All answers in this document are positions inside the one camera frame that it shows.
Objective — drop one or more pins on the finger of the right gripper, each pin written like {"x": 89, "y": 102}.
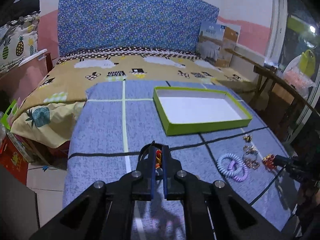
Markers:
{"x": 281, "y": 161}

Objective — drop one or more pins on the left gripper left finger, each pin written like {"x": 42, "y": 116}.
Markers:
{"x": 146, "y": 165}

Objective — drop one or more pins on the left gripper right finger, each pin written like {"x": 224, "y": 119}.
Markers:
{"x": 172, "y": 188}

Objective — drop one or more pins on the red beaded hair accessory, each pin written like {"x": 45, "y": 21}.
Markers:
{"x": 268, "y": 162}

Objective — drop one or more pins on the gold rhinestone hair clip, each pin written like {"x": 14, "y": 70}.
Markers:
{"x": 251, "y": 163}

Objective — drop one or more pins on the gold bead black scrunchie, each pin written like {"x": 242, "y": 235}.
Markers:
{"x": 247, "y": 138}

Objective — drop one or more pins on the blue grey checked blanket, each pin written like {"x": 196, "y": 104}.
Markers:
{"x": 120, "y": 118}

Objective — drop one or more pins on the green shallow cardboard box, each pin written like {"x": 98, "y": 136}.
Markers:
{"x": 185, "y": 110}

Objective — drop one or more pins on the pink plastic bag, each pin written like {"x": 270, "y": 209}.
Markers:
{"x": 296, "y": 79}

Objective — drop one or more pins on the dark wooden table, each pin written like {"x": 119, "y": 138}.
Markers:
{"x": 264, "y": 76}

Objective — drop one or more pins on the yellow green bag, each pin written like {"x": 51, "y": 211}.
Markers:
{"x": 307, "y": 63}

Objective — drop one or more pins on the yellow cartoon bed sheet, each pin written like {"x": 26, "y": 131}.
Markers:
{"x": 48, "y": 115}

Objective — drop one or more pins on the red cardboard box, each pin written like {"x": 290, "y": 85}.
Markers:
{"x": 16, "y": 154}

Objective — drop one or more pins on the bedding product cardboard box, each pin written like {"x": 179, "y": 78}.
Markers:
{"x": 214, "y": 39}

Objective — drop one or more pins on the blue patterned headboard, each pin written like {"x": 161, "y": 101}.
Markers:
{"x": 164, "y": 24}

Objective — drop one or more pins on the pink storage bin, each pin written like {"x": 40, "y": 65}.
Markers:
{"x": 20, "y": 81}

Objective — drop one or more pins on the pineapple print storage bag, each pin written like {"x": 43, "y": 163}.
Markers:
{"x": 19, "y": 40}

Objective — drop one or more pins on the black bag on top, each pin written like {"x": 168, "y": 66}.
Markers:
{"x": 19, "y": 9}

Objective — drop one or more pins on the green handled bag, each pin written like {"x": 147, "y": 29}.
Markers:
{"x": 7, "y": 118}

